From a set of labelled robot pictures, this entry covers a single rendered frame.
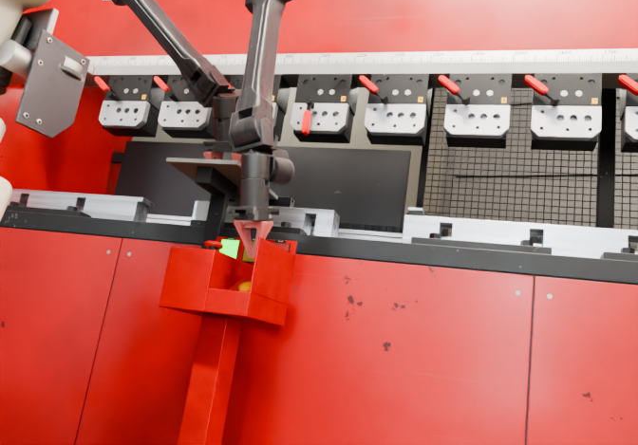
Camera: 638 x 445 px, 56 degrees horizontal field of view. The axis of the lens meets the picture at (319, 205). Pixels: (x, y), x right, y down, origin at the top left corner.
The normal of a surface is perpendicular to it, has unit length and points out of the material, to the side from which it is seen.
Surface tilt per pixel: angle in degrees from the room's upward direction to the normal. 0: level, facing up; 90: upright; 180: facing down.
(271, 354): 90
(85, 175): 90
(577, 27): 90
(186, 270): 90
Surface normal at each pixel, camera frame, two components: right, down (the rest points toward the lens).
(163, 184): -0.27, -0.29
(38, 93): 0.89, 0.01
